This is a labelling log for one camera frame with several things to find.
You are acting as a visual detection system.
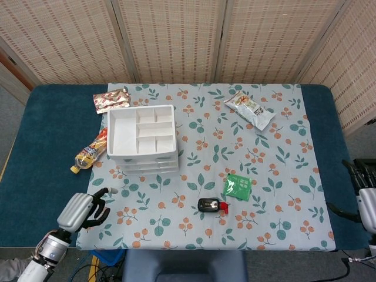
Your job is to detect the blue padded chair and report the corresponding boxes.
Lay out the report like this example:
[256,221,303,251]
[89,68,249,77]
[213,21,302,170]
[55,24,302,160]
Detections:
[122,249,249,282]

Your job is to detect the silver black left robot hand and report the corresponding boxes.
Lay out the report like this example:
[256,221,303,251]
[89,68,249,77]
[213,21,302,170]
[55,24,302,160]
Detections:
[56,187,119,233]

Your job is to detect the gold red snack packet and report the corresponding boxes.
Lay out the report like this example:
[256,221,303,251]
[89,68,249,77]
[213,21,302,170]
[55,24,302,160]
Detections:
[93,88,132,115]

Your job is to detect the black cable with metal connector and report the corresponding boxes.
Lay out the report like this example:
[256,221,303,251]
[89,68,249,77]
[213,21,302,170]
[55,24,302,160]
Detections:
[340,256,376,276]

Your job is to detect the floral patterned tablecloth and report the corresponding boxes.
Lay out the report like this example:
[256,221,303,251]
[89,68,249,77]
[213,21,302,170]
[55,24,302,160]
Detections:
[75,83,336,251]

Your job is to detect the white drawer organizer box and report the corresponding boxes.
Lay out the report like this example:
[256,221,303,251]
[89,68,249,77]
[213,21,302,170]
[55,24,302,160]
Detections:
[106,105,179,174]

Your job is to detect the black floor cable bundle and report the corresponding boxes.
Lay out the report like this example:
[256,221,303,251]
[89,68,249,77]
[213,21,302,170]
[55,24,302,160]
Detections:
[69,258,124,282]

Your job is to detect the clear plastic drawer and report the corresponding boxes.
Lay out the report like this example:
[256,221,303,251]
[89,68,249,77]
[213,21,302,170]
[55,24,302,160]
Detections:
[117,167,179,174]
[116,163,179,170]
[113,156,179,165]

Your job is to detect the green tea sachet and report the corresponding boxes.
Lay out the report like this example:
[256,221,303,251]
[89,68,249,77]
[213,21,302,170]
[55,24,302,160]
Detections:
[221,172,253,202]

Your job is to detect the wooden door with brown frame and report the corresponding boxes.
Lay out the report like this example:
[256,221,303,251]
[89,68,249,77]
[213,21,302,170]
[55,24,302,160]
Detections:
[0,48,35,105]

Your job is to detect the woven bamboo folding screen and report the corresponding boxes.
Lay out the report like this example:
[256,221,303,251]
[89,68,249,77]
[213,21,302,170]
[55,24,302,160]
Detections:
[0,0,376,137]

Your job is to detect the white nut snack bag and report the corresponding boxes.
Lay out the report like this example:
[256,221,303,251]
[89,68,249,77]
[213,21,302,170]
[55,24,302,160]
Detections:
[223,90,277,132]

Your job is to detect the black ink bottle red cap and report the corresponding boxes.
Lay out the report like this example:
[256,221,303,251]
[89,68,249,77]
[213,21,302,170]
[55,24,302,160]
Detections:
[197,197,230,214]

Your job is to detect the blue plastic bin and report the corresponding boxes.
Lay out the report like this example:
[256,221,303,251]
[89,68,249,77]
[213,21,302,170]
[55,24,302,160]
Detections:
[89,249,124,267]

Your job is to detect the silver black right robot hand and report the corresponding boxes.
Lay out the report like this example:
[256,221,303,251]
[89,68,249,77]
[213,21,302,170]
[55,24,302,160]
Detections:
[326,158,376,233]

